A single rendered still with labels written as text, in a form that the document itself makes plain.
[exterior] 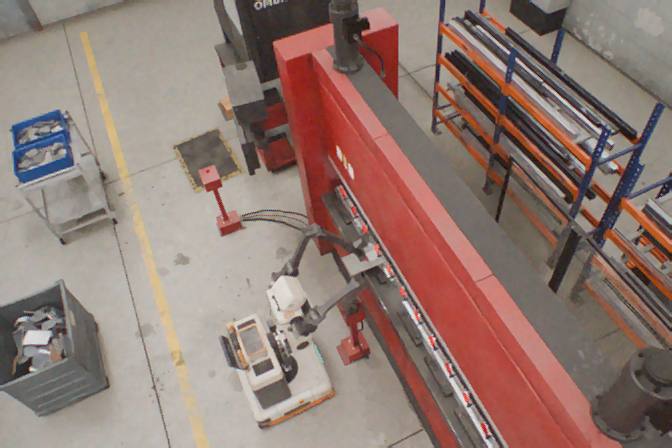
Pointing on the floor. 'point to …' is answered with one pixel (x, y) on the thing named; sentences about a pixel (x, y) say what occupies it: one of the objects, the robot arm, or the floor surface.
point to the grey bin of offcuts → (49, 350)
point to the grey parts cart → (70, 188)
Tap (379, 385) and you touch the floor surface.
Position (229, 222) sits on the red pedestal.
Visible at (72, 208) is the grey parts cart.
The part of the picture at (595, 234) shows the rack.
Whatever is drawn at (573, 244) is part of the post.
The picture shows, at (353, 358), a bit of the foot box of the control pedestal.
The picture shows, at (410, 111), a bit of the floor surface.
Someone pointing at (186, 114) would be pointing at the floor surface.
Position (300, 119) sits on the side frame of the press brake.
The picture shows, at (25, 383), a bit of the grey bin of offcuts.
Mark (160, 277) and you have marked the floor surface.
